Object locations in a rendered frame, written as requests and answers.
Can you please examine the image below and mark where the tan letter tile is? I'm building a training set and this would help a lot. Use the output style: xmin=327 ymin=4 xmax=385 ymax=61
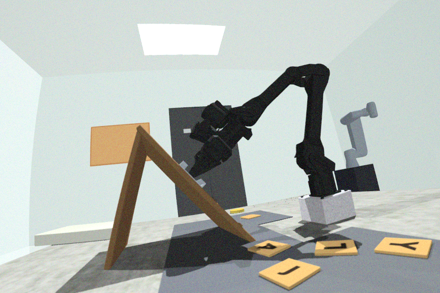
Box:
xmin=259 ymin=258 xmax=321 ymax=290
xmin=314 ymin=240 xmax=358 ymax=256
xmin=374 ymin=237 xmax=432 ymax=258
xmin=248 ymin=241 xmax=291 ymax=257
xmin=240 ymin=214 xmax=261 ymax=219

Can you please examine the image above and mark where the yellow flat disc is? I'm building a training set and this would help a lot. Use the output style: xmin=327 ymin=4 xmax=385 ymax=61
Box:
xmin=230 ymin=208 xmax=244 ymax=213

